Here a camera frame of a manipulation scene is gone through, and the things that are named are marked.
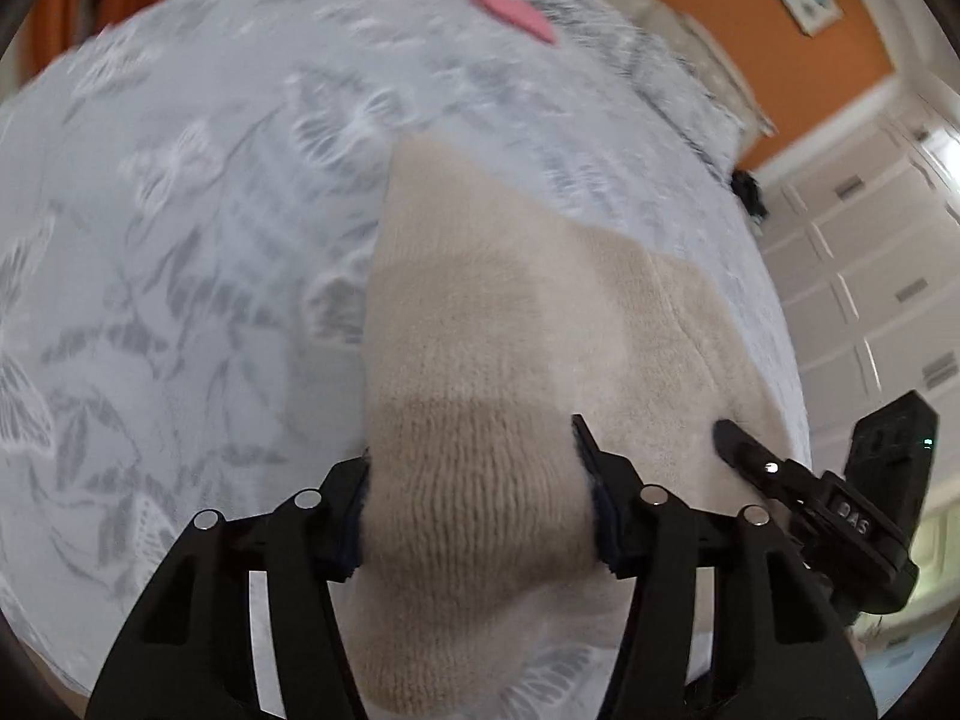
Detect beige sweater with black hearts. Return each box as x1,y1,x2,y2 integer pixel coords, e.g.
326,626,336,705
342,135,805,717

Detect white wardrobe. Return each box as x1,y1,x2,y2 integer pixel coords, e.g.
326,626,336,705
760,93,958,509

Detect black bag on nightstand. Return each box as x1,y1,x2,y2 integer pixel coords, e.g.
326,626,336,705
729,169,770,224

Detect grey butterfly bedspread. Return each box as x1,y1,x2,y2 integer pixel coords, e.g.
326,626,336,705
2,0,800,691

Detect beige padded headboard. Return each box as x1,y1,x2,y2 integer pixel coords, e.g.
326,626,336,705
605,0,776,158

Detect pink folded cloth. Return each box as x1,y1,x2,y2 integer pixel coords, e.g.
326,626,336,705
472,0,556,46

